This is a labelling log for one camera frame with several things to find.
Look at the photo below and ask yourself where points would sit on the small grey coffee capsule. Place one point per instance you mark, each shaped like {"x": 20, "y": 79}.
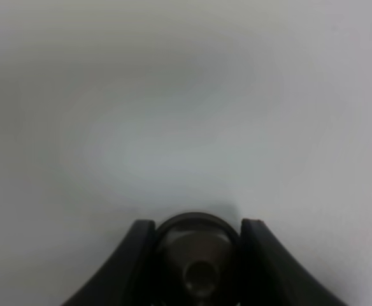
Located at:
{"x": 196, "y": 261}

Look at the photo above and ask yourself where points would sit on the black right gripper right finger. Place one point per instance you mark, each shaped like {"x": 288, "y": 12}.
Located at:
{"x": 272, "y": 276}

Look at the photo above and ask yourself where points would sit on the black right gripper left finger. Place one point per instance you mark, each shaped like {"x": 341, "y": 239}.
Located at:
{"x": 124, "y": 279}

